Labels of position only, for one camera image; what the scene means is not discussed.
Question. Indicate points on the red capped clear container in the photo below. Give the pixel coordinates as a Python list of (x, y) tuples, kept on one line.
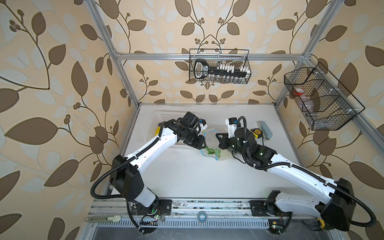
[(297, 92)]

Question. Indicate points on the white plastic basket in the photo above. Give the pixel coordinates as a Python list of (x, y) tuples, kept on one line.
[(159, 117)]

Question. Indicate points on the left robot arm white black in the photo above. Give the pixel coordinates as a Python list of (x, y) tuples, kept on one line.
[(125, 174)]

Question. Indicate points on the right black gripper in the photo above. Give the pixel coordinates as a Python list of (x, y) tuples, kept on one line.
[(223, 141)]

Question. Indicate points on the black wire basket back wall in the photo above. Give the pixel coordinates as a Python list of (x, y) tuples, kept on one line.
[(237, 57)]

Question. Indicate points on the black wire basket right wall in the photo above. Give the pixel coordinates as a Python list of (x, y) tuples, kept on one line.
[(328, 103)]

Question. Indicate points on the grey blue box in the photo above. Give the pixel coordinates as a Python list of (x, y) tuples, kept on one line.
[(267, 133)]

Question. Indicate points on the blue tape roll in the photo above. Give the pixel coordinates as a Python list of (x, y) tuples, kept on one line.
[(202, 217)]

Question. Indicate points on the black tool with white pieces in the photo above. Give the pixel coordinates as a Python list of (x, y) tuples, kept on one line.
[(202, 69)]

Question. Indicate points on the clear zip top bag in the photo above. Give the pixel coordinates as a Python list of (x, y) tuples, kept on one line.
[(213, 142)]

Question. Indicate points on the yellow black tape measure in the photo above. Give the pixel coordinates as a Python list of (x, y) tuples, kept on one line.
[(258, 133)]

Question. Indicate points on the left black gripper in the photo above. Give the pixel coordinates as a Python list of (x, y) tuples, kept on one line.
[(199, 144)]

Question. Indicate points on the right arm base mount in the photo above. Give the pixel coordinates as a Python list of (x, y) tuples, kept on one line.
[(260, 208)]

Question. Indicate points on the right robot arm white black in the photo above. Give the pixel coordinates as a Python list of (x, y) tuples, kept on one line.
[(329, 200)]

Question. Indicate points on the black wire basket wall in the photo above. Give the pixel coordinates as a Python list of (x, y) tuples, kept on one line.
[(328, 103), (237, 57)]

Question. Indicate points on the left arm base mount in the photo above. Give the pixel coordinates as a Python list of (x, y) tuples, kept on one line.
[(161, 207)]

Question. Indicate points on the yellow tape measure on rail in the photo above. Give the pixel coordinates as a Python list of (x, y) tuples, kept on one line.
[(321, 224)]

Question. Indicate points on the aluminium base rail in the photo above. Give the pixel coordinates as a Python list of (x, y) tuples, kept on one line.
[(222, 214)]

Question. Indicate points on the white handled tool on rail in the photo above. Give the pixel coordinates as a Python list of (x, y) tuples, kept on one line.
[(103, 219)]

